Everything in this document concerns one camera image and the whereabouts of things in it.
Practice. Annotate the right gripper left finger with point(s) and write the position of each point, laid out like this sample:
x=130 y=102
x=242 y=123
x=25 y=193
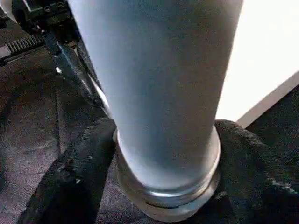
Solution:
x=70 y=177

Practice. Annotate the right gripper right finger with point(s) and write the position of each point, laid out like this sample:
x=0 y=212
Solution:
x=252 y=177

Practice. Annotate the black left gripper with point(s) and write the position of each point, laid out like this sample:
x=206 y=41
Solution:
x=42 y=14

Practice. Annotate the white plastic table leg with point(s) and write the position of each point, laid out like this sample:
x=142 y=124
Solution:
x=158 y=93

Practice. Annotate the white plastic table top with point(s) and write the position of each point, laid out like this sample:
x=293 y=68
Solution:
x=264 y=58

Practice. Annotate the black mat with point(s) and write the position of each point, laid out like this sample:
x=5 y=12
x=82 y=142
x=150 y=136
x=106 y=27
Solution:
x=28 y=116

